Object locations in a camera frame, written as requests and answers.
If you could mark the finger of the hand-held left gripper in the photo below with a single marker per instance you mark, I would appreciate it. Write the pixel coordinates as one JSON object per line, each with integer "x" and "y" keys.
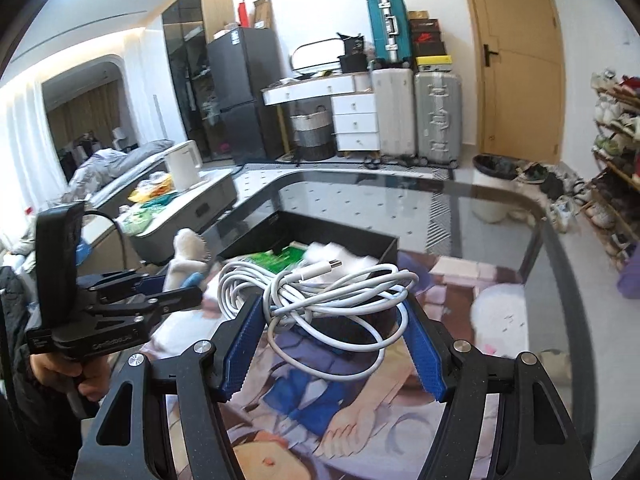
{"x": 170, "y": 302}
{"x": 145, "y": 282}

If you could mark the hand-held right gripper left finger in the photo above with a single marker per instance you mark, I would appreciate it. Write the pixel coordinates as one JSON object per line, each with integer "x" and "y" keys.
{"x": 245, "y": 345}

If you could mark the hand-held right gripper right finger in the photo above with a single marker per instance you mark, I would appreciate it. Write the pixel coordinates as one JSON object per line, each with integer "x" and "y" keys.
{"x": 425, "y": 355}

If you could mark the white plush toy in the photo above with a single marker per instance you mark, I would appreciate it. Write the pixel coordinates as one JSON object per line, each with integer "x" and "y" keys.
{"x": 187, "y": 250}

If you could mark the green packet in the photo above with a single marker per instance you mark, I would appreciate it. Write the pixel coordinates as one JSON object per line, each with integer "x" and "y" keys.
{"x": 272, "y": 261}

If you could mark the black organizer box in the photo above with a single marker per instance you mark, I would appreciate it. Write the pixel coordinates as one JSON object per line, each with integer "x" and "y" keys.
{"x": 340, "y": 232}

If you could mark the person's left forearm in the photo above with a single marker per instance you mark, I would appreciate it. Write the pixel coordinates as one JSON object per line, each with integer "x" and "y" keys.
{"x": 20, "y": 410}

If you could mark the person's left hand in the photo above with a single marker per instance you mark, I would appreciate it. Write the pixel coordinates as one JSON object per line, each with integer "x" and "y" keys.
{"x": 57, "y": 370}

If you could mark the pile of snack packets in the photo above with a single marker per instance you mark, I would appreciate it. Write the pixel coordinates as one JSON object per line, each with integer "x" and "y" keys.
{"x": 150, "y": 195}

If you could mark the printed desk mat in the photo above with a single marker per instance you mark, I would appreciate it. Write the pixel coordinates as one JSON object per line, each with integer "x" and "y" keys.
{"x": 310, "y": 410}

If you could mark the grey side table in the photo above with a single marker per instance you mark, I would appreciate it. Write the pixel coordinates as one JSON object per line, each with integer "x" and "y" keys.
{"x": 200, "y": 200}

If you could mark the white curtain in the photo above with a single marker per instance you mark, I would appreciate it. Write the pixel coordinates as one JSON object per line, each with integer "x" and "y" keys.
{"x": 30, "y": 160}

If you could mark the white kettle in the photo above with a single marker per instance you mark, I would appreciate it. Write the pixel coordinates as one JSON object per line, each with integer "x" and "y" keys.
{"x": 182, "y": 165}

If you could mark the bed with grey bedding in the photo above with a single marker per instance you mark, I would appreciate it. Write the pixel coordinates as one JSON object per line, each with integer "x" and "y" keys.
{"x": 125, "y": 160}

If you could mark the black white patterned rug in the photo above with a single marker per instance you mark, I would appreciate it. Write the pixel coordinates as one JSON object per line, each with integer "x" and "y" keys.
{"x": 440, "y": 220}

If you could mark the white trash bin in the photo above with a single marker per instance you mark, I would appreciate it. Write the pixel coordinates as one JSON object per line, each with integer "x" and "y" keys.
{"x": 492, "y": 200}

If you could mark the scattered loose shoes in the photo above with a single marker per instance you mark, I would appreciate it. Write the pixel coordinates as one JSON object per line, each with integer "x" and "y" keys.
{"x": 550, "y": 185}

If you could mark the grey woven laundry basket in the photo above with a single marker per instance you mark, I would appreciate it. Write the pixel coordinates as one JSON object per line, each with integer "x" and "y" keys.
{"x": 312, "y": 140}

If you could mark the dark grey fridge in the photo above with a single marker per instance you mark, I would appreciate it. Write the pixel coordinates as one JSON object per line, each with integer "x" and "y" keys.
{"x": 240, "y": 85}

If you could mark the purple mat bag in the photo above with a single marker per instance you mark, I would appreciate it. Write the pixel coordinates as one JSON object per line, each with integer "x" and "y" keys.
{"x": 631, "y": 275}

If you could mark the dark glass cabinet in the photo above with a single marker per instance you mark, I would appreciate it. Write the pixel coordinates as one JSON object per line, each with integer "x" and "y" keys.
{"x": 185, "y": 60}

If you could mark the group of racked shoes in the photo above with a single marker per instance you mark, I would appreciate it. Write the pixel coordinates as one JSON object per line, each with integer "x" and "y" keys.
{"x": 607, "y": 210}

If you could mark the silver suitcase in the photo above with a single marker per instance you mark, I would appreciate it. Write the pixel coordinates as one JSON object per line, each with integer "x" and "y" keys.
{"x": 437, "y": 115}

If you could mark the white drawer desk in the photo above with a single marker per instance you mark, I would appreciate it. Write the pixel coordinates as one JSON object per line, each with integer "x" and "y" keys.
{"x": 355, "y": 122}

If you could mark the white suitcase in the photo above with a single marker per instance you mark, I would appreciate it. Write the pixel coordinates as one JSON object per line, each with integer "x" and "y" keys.
{"x": 395, "y": 110}

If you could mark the oval mirror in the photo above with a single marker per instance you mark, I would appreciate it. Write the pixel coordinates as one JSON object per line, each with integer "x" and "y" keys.
{"x": 315, "y": 55}

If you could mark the wooden door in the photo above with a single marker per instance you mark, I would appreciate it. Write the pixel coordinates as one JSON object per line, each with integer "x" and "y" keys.
{"x": 520, "y": 85}

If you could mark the yellow black shoe box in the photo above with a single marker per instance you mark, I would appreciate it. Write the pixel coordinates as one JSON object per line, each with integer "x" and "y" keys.
{"x": 434, "y": 63}

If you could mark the cardboard box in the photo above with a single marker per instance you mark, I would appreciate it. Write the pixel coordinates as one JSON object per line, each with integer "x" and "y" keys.
{"x": 262, "y": 14}

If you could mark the black bag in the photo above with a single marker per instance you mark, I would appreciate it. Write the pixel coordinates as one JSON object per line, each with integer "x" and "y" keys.
{"x": 352, "y": 62}

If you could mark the dark shoe box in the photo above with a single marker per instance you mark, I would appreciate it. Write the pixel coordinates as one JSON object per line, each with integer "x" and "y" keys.
{"x": 429, "y": 49}

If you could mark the wooden shoe rack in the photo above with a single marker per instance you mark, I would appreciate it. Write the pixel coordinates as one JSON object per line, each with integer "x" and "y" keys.
{"x": 615, "y": 96}

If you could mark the black red shoe box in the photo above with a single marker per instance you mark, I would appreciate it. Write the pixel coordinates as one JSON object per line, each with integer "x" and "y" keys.
{"x": 425, "y": 31}

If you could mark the teal suitcase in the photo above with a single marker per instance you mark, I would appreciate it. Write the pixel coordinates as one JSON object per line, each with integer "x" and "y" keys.
{"x": 387, "y": 30}

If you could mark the brown shoe box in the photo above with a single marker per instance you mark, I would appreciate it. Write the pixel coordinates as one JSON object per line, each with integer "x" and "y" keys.
{"x": 419, "y": 15}

